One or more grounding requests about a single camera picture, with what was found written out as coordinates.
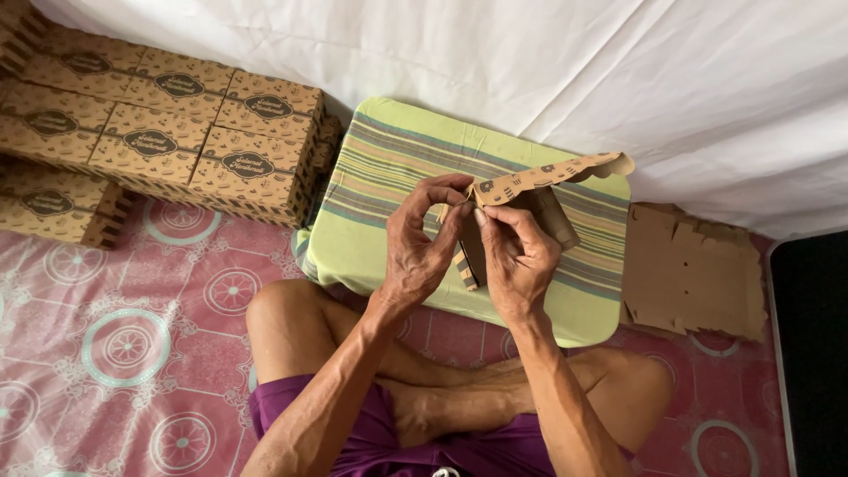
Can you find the person's right hand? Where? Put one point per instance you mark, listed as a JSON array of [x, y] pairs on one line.
[[523, 271]]

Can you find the person's left hand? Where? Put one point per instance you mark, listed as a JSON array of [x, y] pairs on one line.
[[411, 258]]

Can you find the brown printed cardboard box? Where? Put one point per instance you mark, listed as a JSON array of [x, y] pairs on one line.
[[530, 180]]

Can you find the green striped cushion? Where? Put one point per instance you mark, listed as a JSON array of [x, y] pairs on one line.
[[384, 199]]

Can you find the person's left leg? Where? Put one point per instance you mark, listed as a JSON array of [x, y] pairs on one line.
[[291, 324]]

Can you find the person's leg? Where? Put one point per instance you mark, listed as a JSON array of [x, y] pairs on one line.
[[291, 324], [616, 391]]

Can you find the person's right leg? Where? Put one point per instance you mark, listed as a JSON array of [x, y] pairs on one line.
[[616, 391]]

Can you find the pile of flat cardboard blanks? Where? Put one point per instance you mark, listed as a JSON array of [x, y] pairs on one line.
[[689, 271]]

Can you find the purple shorts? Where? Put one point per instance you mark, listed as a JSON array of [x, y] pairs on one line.
[[397, 457]]

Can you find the white bed sheet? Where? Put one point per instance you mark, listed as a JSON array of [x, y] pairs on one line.
[[530, 59]]

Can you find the stack of assembled brown boxes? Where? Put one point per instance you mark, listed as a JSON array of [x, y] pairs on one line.
[[152, 142]]

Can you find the pink patterned floor mat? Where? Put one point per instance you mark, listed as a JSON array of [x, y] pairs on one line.
[[119, 344]]

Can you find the black panel with white edge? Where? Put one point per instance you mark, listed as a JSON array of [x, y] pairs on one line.
[[815, 358]]

